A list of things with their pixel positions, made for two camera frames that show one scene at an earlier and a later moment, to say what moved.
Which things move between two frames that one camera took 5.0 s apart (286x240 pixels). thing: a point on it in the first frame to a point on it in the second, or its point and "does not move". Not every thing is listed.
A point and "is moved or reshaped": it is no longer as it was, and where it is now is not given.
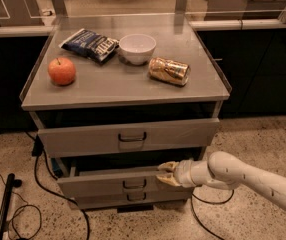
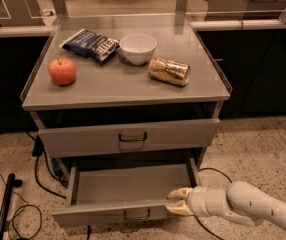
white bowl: x=137 y=49 does not move
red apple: x=61 y=71 does not move
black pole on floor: x=0 y=226 does not move
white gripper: x=182 y=174 to x=198 y=201
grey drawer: x=140 y=180 is moved or reshaped
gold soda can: x=169 y=71 does not move
